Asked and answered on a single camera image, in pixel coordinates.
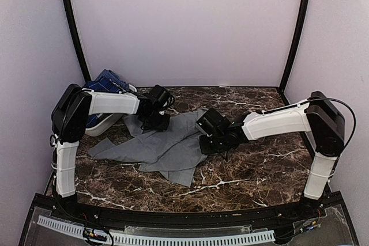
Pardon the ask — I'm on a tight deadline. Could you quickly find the black left frame post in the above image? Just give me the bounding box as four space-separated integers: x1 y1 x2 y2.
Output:
63 0 91 82

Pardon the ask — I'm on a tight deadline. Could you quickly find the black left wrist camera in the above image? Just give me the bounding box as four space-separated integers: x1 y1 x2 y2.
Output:
148 85 175 111

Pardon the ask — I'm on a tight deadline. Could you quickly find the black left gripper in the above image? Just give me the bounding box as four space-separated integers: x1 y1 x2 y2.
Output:
143 109 171 131

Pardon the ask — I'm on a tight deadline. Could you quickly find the white laundry basket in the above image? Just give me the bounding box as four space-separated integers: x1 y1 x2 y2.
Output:
83 85 140 137

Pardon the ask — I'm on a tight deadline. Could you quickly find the white slotted cable duct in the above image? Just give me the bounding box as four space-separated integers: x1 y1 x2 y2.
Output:
37 215 276 245

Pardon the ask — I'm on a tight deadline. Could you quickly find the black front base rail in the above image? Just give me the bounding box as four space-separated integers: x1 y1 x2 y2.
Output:
32 191 343 230

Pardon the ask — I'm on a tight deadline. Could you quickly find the black frame post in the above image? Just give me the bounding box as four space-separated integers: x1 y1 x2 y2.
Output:
278 0 309 93
63 0 91 82

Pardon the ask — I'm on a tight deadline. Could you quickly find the black right frame post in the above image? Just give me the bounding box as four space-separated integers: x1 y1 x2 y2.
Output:
278 0 309 93

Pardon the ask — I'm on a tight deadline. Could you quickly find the grey long sleeve shirt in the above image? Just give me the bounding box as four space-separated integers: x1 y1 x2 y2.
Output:
88 109 207 187

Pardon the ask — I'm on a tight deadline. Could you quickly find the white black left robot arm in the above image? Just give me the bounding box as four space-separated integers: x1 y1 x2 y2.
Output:
50 84 175 198

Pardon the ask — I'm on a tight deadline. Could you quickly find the blue plaid shirt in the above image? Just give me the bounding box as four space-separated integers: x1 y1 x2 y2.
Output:
83 77 122 128

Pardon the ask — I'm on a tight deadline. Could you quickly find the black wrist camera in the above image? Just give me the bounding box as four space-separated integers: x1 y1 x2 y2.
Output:
196 108 231 136
148 85 175 111

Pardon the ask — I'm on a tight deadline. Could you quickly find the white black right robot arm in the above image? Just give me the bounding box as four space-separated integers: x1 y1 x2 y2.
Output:
196 91 351 219

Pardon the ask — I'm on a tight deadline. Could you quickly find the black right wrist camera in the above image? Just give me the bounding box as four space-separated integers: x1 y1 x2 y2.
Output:
196 108 231 136

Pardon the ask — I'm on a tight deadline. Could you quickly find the blue small-check shirt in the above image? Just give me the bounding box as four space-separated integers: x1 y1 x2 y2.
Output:
95 69 130 91

